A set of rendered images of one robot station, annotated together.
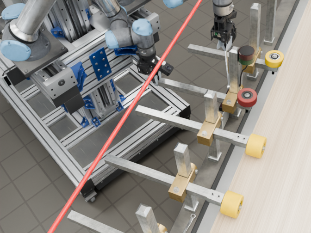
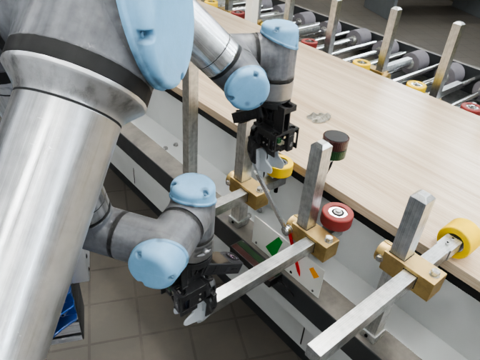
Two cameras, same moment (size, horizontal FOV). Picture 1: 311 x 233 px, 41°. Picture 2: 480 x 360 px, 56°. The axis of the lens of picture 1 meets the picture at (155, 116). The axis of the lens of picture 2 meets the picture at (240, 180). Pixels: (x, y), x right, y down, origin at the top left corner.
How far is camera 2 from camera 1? 1.43 m
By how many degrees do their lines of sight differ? 58
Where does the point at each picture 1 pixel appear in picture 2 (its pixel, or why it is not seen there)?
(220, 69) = not seen: hidden behind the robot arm
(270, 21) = (194, 143)
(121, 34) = (183, 229)
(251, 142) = (468, 231)
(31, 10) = (36, 283)
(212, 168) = (393, 347)
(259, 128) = not seen: hidden behind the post
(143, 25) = (205, 182)
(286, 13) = (156, 147)
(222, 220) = not seen: outside the picture
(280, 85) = (336, 181)
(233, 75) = (318, 193)
